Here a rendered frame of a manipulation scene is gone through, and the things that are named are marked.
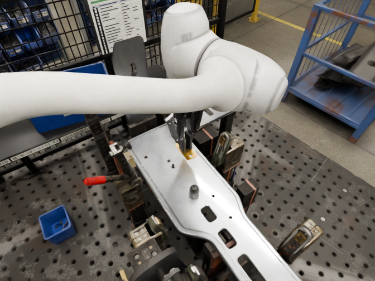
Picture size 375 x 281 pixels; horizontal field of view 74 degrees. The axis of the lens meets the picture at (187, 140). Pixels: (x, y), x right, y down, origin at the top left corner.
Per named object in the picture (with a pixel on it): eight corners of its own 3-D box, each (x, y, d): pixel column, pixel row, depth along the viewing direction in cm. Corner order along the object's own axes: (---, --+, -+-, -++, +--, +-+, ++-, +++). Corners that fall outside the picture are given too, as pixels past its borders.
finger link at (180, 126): (187, 113, 68) (183, 115, 68) (184, 141, 76) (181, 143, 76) (179, 105, 70) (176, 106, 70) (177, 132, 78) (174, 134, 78)
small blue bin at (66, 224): (79, 234, 101) (71, 226, 94) (54, 248, 97) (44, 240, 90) (71, 213, 106) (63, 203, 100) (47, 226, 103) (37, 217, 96)
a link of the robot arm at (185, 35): (153, 73, 60) (194, 97, 54) (145, 5, 48) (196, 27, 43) (184, 56, 65) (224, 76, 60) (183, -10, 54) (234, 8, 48)
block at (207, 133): (216, 175, 119) (223, 136, 97) (197, 187, 115) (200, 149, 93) (205, 161, 124) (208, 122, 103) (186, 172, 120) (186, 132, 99)
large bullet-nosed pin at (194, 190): (200, 198, 80) (201, 187, 75) (192, 203, 79) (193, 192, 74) (195, 190, 82) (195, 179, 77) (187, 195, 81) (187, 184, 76)
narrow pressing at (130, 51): (154, 115, 102) (143, 34, 77) (129, 126, 98) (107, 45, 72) (153, 114, 103) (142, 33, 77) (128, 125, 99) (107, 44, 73)
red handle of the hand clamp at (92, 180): (139, 178, 75) (88, 184, 64) (136, 183, 76) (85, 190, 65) (133, 168, 77) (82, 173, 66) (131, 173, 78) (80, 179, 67)
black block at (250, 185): (251, 222, 104) (269, 186, 82) (231, 236, 100) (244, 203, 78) (239, 207, 109) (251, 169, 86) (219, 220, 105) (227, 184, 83)
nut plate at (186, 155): (197, 156, 82) (197, 154, 81) (187, 161, 81) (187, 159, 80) (183, 140, 86) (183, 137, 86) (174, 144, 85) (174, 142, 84)
